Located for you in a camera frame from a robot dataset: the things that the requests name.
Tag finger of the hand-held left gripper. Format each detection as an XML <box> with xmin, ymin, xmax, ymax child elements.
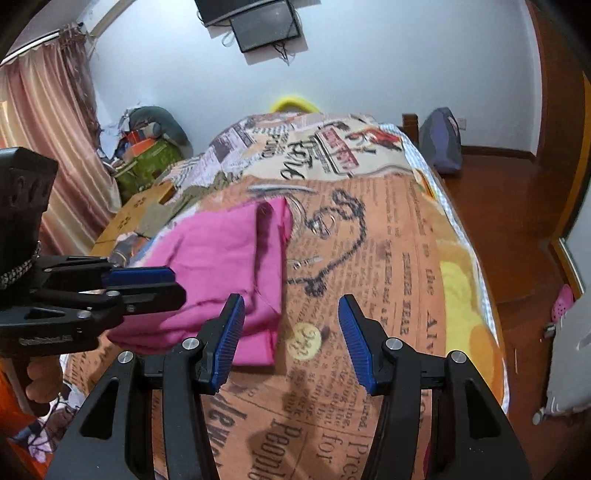
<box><xmin>39</xmin><ymin>256</ymin><xmax>176</xmax><ymax>291</ymax></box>
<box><xmin>0</xmin><ymin>281</ymin><xmax>187</xmax><ymax>335</ymax></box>

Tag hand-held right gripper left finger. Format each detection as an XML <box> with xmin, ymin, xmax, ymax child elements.
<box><xmin>46</xmin><ymin>293</ymin><xmax>246</xmax><ymax>480</ymax></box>

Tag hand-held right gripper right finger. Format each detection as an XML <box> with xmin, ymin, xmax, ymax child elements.
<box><xmin>337</xmin><ymin>295</ymin><xmax>532</xmax><ymax>480</ymax></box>

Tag pink pants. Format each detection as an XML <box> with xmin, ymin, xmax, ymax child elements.
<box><xmin>109</xmin><ymin>197</ymin><xmax>294</xmax><ymax>367</ymax></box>

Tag olive green pants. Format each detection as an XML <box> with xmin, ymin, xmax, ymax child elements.
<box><xmin>173</xmin><ymin>184</ymin><xmax>232</xmax><ymax>217</ymax></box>

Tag person's left hand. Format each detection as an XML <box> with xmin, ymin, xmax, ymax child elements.
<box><xmin>25</xmin><ymin>355</ymin><xmax>63</xmax><ymax>404</ymax></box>

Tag cardboard box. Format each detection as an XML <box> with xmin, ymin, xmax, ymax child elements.
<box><xmin>90</xmin><ymin>180</ymin><xmax>181</xmax><ymax>257</ymax></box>

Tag newspaper print blanket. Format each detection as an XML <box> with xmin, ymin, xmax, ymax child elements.
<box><xmin>9</xmin><ymin>113</ymin><xmax>511</xmax><ymax>480</ymax></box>

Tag pink striped curtain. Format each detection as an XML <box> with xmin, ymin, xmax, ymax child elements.
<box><xmin>0</xmin><ymin>25</ymin><xmax>121</xmax><ymax>259</ymax></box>

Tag green patterned bag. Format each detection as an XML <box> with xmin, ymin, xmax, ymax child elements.
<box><xmin>113</xmin><ymin>138</ymin><xmax>185</xmax><ymax>206</ymax></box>

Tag pile of pale clothes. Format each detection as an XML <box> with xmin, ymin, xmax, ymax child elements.
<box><xmin>99</xmin><ymin>111</ymin><xmax>132</xmax><ymax>153</ymax></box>

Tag orange box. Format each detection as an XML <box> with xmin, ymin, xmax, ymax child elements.
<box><xmin>124</xmin><ymin>130</ymin><xmax>155</xmax><ymax>158</ymax></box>

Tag pink slipper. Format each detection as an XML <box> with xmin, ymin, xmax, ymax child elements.
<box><xmin>551</xmin><ymin>284</ymin><xmax>575</xmax><ymax>323</ymax></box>

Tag white heater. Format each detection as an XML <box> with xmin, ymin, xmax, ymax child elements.
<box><xmin>531</xmin><ymin>295</ymin><xmax>591</xmax><ymax>425</ymax></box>

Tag grey purple backpack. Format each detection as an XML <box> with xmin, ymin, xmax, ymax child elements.
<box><xmin>419</xmin><ymin>107</ymin><xmax>464</xmax><ymax>175</ymax></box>

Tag yellow foam tube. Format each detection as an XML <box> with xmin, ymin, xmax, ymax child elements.
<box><xmin>270</xmin><ymin>95</ymin><xmax>320</xmax><ymax>114</ymax></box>

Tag wooden door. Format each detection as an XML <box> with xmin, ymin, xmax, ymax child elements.
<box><xmin>526</xmin><ymin>0</ymin><xmax>591</xmax><ymax>162</ymax></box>

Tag wooden bed post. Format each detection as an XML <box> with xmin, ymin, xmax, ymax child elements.
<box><xmin>402</xmin><ymin>114</ymin><xmax>423</xmax><ymax>148</ymax></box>

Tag black wall television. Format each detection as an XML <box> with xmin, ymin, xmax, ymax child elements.
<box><xmin>194</xmin><ymin>0</ymin><xmax>278</xmax><ymax>27</ymax></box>

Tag black monitor cable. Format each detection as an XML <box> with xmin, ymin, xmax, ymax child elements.
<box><xmin>272</xmin><ymin>39</ymin><xmax>296</xmax><ymax>65</ymax></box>

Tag small black wall monitor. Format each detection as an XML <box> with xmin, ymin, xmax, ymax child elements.
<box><xmin>229</xmin><ymin>1</ymin><xmax>303</xmax><ymax>53</ymax></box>

